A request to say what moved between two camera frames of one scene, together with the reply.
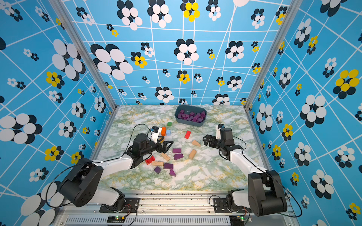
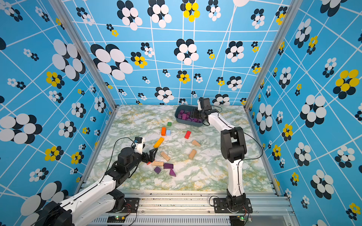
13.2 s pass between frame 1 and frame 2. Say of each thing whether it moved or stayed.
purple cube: stayed
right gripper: moved
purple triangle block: stayed
